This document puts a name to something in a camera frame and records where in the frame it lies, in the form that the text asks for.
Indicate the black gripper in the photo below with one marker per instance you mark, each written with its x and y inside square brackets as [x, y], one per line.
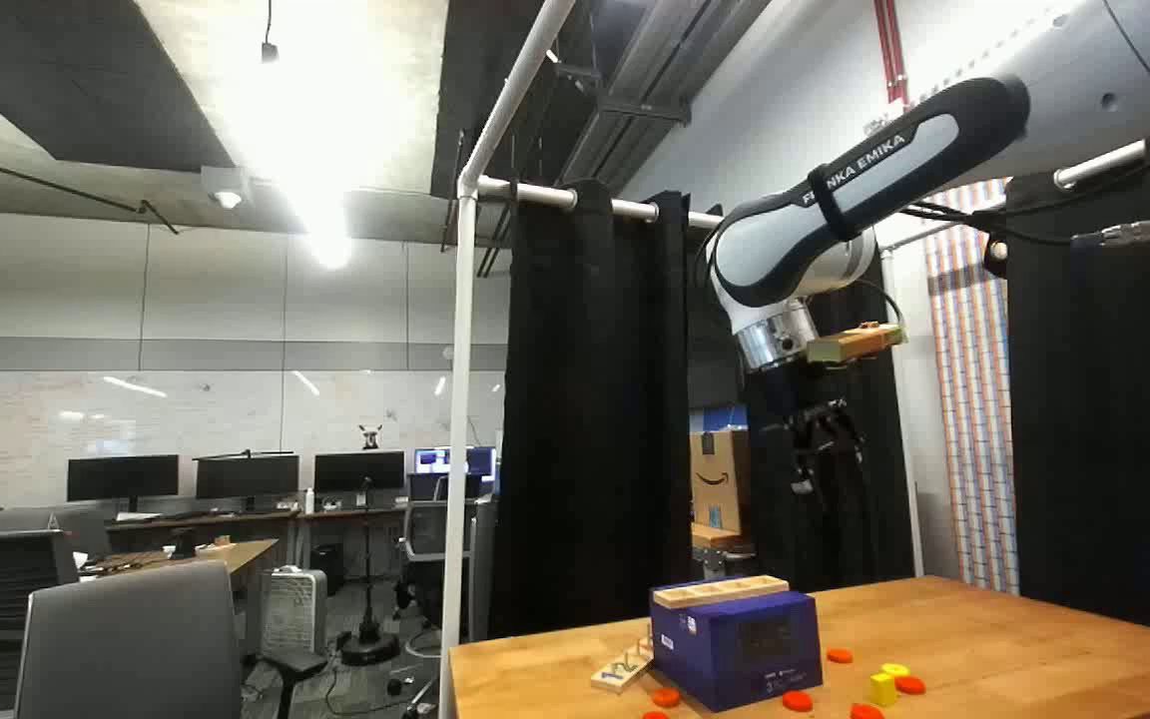
[815, 425]

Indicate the small yellow block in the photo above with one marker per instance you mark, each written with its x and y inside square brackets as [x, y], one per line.
[883, 687]

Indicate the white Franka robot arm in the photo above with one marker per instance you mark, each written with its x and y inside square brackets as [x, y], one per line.
[869, 173]

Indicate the brown cardboard shipping box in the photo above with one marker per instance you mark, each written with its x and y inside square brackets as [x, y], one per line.
[716, 481]

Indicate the wooden board with slots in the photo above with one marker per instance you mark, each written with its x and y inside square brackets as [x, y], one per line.
[722, 592]

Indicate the red disc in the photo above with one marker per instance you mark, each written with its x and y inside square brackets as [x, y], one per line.
[666, 695]
[869, 714]
[839, 657]
[912, 685]
[795, 699]

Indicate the blue cardboard box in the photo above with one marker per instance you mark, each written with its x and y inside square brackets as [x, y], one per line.
[736, 654]

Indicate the yellow disc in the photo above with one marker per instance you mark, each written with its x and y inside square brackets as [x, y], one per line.
[895, 667]

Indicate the white domino shaped piece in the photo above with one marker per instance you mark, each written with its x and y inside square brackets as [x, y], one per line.
[620, 666]

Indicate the lit blue screen monitor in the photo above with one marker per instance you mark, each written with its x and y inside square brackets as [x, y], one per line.
[438, 468]

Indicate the silver curtain rod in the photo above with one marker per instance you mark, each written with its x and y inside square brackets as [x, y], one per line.
[549, 195]

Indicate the red ceiling pipe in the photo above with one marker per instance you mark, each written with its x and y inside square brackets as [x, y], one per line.
[891, 44]

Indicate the black computer monitor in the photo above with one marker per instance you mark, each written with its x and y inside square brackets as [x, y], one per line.
[245, 476]
[121, 476]
[362, 474]

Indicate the white waste bin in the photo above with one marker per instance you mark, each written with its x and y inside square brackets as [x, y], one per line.
[293, 613]

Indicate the light wooden desk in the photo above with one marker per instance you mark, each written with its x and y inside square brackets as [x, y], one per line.
[221, 552]

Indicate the small ceiling light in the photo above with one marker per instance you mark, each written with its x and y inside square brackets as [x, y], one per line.
[224, 197]

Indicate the hanging ceiling sensor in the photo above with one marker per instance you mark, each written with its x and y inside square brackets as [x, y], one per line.
[268, 48]

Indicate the grey office chair back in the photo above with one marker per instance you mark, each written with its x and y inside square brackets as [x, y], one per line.
[128, 643]

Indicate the striped wall panel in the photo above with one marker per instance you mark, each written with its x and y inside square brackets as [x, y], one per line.
[975, 425]

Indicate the white frame pole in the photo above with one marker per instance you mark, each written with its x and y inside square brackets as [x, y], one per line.
[458, 402]

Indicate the white wall board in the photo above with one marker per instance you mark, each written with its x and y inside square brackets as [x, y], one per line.
[139, 412]

